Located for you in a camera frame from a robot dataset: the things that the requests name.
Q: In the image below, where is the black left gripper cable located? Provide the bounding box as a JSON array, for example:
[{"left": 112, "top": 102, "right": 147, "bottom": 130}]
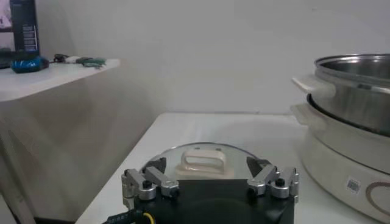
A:
[{"left": 102, "top": 209, "right": 156, "bottom": 224}]

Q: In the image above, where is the blue computer mouse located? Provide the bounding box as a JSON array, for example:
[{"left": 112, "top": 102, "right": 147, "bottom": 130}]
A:
[{"left": 10, "top": 56, "right": 49, "bottom": 74}]

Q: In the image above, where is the black laptop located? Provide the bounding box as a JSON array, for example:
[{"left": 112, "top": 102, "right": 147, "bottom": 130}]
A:
[{"left": 0, "top": 0, "right": 40, "bottom": 69}]

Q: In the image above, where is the stainless steel steamer basket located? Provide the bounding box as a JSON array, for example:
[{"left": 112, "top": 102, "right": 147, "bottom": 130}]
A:
[{"left": 291, "top": 54, "right": 390, "bottom": 136}]

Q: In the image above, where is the white side table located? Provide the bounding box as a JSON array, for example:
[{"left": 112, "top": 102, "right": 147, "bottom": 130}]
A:
[{"left": 0, "top": 58, "right": 121, "bottom": 103}]

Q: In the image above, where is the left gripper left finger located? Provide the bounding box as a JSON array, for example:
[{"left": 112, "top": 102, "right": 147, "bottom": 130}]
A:
[{"left": 121, "top": 157, "right": 180, "bottom": 201}]

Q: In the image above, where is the cream electric pot base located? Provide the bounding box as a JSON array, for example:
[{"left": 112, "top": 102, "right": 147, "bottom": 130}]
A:
[{"left": 289, "top": 103, "right": 390, "bottom": 224}]

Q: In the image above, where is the green circuit board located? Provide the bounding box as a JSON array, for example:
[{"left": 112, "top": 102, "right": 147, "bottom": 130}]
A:
[{"left": 76, "top": 57, "right": 107, "bottom": 68}]

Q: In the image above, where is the glass lid with cream handle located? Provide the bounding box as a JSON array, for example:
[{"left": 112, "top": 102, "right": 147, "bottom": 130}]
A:
[{"left": 140, "top": 142, "right": 272, "bottom": 180}]

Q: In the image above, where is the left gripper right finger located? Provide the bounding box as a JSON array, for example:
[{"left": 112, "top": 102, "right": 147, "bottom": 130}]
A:
[{"left": 246, "top": 156, "right": 300, "bottom": 203}]

